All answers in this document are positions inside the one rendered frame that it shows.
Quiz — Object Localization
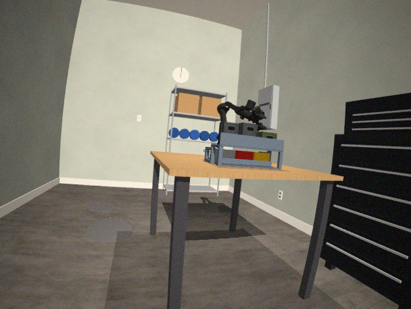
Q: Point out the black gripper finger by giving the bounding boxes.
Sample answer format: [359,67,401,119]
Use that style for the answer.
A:
[257,124,268,131]
[255,109,266,119]

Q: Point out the red open bin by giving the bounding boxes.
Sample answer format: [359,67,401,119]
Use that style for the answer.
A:
[235,150,253,160]

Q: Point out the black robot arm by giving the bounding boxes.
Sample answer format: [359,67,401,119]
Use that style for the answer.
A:
[217,100,256,122]

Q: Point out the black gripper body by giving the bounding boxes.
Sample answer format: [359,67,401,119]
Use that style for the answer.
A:
[247,106,262,127]

